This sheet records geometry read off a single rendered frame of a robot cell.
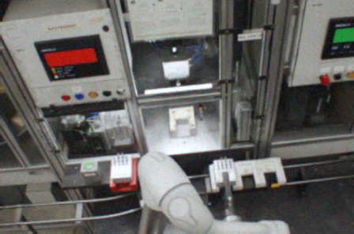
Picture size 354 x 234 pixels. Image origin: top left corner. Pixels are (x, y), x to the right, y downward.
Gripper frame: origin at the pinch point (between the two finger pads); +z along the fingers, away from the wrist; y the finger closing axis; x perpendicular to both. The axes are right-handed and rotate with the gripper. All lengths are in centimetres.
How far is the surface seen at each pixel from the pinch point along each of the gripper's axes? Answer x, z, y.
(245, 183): -10.3, 1.6, -7.0
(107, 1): 40, 19, 94
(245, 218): -9.2, -10.6, -22.4
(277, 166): -27.4, 6.5, -2.4
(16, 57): 79, 17, 76
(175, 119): 22.0, 36.4, 6.3
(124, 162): 48, 9, 11
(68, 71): 60, 15, 68
